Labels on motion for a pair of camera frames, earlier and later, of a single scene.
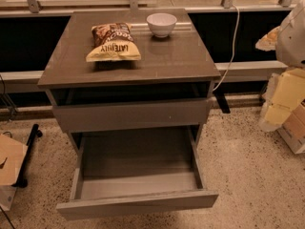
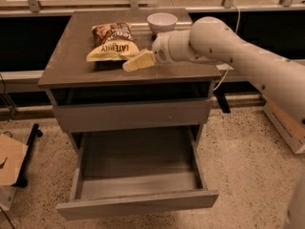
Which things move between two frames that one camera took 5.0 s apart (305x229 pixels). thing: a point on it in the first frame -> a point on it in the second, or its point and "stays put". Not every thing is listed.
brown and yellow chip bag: [113, 42] stays put
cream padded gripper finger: [269, 41] -> [169, 47]
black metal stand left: [22, 168] stays put
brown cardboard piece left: [11, 156] stays put
